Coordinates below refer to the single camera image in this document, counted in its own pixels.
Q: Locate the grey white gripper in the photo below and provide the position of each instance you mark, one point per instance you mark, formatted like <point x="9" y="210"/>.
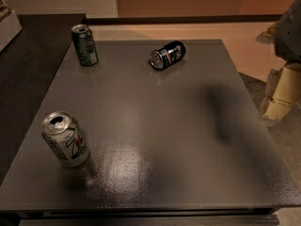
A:
<point x="289" y="32"/>

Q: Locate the dark blue pepsi can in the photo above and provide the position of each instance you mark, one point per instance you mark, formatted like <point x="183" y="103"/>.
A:
<point x="168" y="55"/>

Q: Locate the green soda can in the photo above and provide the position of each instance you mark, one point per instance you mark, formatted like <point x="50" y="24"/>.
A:
<point x="84" y="44"/>

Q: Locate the white 7up can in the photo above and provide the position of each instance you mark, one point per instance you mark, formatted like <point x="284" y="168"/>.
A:
<point x="62" y="133"/>

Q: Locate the white box at left edge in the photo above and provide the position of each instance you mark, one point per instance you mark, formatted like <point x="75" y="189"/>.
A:
<point x="10" y="25"/>

